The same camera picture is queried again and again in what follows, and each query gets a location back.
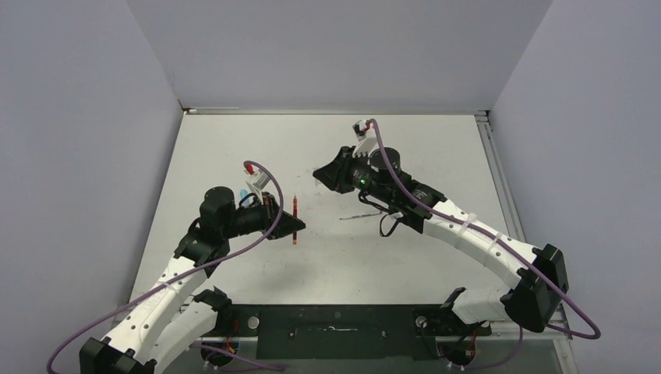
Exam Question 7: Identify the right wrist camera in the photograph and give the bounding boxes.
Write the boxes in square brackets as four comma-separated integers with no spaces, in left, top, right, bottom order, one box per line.
[352,118,377,158]

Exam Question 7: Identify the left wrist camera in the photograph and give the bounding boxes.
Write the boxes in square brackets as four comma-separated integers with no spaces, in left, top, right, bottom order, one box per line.
[244,164,271,199]

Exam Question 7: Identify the purple cable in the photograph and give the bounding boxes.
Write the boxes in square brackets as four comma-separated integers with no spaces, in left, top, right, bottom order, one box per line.
[46,161,288,374]
[367,118,602,340]

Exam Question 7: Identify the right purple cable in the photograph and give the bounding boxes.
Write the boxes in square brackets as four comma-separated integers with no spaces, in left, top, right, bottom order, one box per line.
[367,118,602,340]

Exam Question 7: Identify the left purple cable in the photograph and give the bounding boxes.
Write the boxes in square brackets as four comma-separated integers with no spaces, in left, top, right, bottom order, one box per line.
[46,161,288,374]

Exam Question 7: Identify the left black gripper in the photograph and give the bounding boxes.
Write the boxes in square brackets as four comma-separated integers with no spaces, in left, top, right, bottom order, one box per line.
[221,192,305,240]

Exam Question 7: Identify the blue highlighter pen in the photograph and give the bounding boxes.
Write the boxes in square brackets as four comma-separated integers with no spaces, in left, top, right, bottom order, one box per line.
[239,189,250,206]

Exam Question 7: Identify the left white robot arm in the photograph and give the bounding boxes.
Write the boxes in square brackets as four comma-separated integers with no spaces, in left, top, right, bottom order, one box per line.
[79,187,306,373]

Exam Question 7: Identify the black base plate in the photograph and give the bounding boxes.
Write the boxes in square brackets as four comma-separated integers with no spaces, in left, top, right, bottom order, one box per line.
[204,304,492,360]

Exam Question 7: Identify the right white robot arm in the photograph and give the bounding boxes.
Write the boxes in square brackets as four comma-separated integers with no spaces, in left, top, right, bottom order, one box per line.
[313,146,568,333]

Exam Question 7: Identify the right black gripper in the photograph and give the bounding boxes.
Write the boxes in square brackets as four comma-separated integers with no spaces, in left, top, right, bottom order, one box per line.
[315,146,392,204]

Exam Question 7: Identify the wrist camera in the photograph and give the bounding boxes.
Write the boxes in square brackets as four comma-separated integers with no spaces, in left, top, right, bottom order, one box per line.
[352,118,377,158]
[244,164,271,199]

